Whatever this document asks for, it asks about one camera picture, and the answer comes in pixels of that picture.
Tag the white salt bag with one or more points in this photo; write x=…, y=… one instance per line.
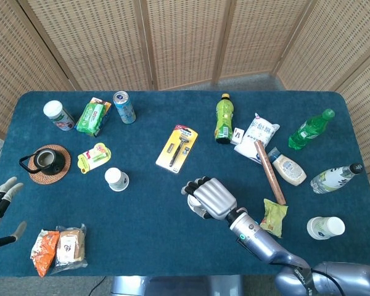
x=257, y=132

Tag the round woven rattan coaster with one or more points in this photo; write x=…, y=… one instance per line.
x=63, y=168

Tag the green soda bottle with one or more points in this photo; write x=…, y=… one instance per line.
x=308, y=129

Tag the silver blue robot torso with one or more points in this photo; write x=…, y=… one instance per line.
x=175, y=286

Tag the green wet wipes pack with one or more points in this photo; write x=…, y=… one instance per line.
x=91, y=118

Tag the green tea bottle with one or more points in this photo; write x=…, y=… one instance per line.
x=224, y=120

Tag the light blue drink can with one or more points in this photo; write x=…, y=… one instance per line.
x=124, y=108

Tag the small white box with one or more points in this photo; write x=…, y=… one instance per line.
x=237, y=136

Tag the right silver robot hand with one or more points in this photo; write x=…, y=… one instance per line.
x=216, y=198

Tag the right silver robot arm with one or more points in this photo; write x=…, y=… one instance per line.
x=253, y=231

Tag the brown wood-grain roll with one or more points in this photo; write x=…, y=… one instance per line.
x=269, y=172

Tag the orange snack bag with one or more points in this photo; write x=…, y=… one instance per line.
x=44, y=249

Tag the wooden rattan folding screen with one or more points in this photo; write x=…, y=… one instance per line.
x=185, y=40

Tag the bread in clear bag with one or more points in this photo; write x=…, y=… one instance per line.
x=69, y=246

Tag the blue felt table cloth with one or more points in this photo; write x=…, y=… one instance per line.
x=135, y=228

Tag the light green snack bag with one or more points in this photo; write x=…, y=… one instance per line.
x=272, y=219

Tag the beige mayonnaise squeeze bottle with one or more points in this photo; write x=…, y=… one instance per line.
x=288, y=169

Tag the black cast iron teapot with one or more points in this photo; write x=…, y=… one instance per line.
x=46, y=160

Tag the white-lidded snack canister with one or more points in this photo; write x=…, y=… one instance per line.
x=58, y=115

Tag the razor in yellow package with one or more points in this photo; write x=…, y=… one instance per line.
x=177, y=148

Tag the clear bottle with black cap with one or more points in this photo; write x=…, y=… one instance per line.
x=333, y=180

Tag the lip balm yellow blister pack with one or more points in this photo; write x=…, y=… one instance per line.
x=94, y=157

